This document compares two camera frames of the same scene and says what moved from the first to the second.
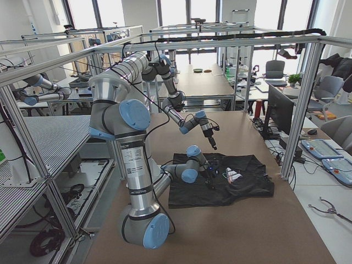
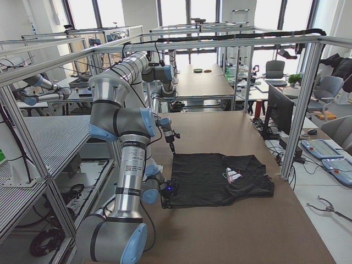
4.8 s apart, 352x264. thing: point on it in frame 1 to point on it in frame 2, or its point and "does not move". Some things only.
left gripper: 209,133 to 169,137
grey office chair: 340,130 does not move
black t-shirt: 236,177 does not move
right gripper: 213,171 to 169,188
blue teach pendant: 320,149 does not move
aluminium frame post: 315,50 does not move
